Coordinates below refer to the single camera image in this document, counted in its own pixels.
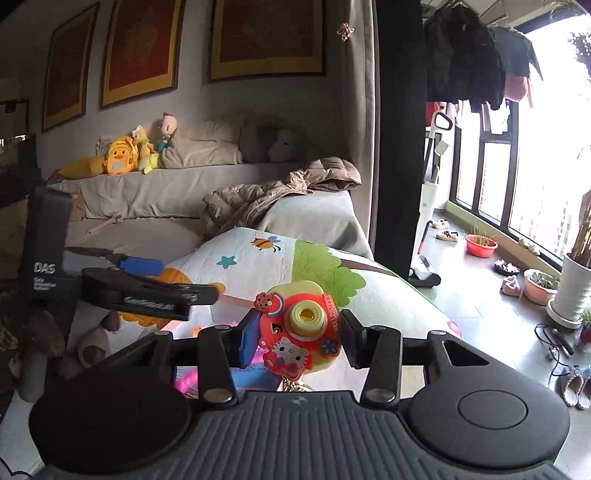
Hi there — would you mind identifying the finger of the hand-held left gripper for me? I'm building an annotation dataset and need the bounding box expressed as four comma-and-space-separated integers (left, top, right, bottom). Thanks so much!
65, 246, 165, 277
82, 267, 219, 322

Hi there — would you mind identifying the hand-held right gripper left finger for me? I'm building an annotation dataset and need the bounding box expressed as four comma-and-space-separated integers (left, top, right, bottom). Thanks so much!
106, 308, 262, 403

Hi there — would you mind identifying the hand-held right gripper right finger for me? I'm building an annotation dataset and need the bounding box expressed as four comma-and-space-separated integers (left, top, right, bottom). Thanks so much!
339, 308, 506, 403

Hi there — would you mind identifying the red yellow toy camera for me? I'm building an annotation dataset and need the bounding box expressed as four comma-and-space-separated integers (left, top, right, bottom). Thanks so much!
254, 279, 343, 393

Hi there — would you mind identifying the blue plastic toy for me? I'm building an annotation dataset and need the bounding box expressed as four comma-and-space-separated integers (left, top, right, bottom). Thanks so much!
230, 368, 279, 394

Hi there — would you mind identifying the pink stick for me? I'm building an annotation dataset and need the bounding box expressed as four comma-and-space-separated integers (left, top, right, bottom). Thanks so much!
87, 216, 126, 234

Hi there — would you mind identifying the dark framed panel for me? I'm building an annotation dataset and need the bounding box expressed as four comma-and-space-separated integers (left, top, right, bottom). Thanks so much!
0, 98, 38, 208

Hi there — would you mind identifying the pink plastic toy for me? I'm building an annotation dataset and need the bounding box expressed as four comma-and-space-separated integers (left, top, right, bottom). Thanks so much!
177, 364, 205, 398

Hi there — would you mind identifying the long yellow plush toy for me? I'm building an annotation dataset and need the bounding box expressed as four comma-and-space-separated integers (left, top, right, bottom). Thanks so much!
59, 155, 108, 180

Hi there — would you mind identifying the cartoon printed blanket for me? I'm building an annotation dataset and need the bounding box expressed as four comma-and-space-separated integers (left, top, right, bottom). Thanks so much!
0, 226, 463, 480

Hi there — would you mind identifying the brown bear plush toy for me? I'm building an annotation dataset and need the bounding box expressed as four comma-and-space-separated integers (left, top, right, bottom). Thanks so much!
59, 310, 122, 380

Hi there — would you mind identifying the beige covered sofa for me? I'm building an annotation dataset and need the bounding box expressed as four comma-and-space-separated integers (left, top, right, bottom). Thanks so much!
46, 159, 376, 278

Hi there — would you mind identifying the yellow duck backpack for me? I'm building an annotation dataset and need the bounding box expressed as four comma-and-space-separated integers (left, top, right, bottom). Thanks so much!
102, 136, 140, 175

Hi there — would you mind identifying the mushroom plush toy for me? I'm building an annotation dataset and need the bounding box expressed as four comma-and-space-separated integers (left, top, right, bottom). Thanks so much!
17, 308, 66, 403

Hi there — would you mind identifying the beige cushion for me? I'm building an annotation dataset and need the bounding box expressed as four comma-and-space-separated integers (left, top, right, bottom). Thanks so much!
161, 119, 246, 170

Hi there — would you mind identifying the pink headed doll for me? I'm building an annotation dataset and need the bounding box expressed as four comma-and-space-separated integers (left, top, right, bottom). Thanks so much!
154, 112, 179, 154

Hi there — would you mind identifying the brown puffer jacket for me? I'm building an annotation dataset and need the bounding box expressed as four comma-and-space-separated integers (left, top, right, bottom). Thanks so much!
202, 156, 362, 239

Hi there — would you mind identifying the white upright vacuum cleaner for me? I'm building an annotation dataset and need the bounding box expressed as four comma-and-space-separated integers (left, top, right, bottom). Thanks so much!
408, 110, 454, 288

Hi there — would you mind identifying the red plastic basin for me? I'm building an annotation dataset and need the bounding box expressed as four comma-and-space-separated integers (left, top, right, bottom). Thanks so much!
465, 234, 499, 258

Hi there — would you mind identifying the grey plush toy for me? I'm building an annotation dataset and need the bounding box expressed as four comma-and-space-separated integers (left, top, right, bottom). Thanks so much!
239, 124, 302, 164

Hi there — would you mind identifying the terracotta flowerpot with succulents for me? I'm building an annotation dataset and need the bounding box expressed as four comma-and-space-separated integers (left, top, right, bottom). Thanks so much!
523, 269, 560, 306

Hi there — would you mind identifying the potted palm in white pot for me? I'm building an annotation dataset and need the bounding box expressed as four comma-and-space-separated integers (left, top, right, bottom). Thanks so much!
546, 28, 591, 330

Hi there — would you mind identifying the grey curtain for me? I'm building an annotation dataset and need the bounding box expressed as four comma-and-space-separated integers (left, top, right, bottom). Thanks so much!
343, 0, 376, 260

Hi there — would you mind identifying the pink hanging garment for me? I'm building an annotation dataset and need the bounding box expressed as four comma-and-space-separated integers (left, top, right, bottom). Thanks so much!
503, 73, 537, 108

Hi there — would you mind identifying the black hanging jacket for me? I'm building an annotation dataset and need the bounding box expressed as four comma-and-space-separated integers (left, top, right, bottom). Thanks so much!
424, 4, 507, 110

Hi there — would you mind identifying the dark grey hanging shirt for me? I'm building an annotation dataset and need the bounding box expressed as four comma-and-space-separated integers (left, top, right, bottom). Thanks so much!
488, 25, 544, 80

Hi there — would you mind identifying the red wall picture yellow border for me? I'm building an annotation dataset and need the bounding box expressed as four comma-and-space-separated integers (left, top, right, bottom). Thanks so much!
207, 0, 327, 84
100, 0, 186, 110
41, 2, 100, 133

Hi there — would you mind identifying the black cable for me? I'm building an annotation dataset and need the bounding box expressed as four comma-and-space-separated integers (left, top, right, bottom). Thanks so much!
534, 322, 576, 385

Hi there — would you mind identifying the dark window frame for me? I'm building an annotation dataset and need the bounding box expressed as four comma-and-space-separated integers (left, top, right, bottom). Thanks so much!
451, 104, 591, 274

